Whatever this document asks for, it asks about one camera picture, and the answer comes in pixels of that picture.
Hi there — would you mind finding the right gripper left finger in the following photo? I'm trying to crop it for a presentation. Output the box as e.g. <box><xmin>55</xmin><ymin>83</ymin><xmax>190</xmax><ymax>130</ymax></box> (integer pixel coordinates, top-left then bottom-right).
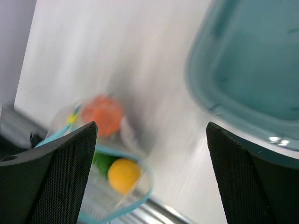
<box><xmin>0</xmin><ymin>122</ymin><xmax>98</xmax><ymax>224</ymax></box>

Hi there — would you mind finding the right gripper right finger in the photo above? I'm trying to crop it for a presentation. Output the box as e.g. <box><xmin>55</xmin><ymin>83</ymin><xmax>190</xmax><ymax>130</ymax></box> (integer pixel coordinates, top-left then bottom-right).
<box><xmin>206</xmin><ymin>122</ymin><xmax>299</xmax><ymax>224</ymax></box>

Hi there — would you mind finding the green bell pepper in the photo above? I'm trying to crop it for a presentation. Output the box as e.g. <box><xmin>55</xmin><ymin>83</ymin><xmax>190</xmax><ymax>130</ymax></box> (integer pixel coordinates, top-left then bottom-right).
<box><xmin>92</xmin><ymin>152</ymin><xmax>118</xmax><ymax>178</ymax></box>

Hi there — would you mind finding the clear zip top bag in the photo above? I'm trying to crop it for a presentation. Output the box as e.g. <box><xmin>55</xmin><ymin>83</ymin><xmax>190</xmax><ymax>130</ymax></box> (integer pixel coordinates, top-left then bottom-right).
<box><xmin>42</xmin><ymin>95</ymin><xmax>154</xmax><ymax>224</ymax></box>

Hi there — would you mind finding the yellow lemon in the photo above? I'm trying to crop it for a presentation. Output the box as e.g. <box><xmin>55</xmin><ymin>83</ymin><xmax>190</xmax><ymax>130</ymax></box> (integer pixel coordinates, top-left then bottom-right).
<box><xmin>107</xmin><ymin>158</ymin><xmax>141</xmax><ymax>195</ymax></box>

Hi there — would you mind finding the orange tomato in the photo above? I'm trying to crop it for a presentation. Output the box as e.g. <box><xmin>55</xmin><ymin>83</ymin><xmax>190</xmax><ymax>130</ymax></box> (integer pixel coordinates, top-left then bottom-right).
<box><xmin>81</xmin><ymin>95</ymin><xmax>124</xmax><ymax>138</ymax></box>

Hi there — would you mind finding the teal plastic tub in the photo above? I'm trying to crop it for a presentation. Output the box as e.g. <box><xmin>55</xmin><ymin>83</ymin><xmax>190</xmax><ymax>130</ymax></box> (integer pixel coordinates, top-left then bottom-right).
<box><xmin>185</xmin><ymin>0</ymin><xmax>299</xmax><ymax>158</ymax></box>

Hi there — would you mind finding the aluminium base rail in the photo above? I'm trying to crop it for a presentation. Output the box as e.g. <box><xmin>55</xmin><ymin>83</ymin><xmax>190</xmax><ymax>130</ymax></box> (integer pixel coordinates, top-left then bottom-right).
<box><xmin>0</xmin><ymin>106</ymin><xmax>193</xmax><ymax>224</ymax></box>

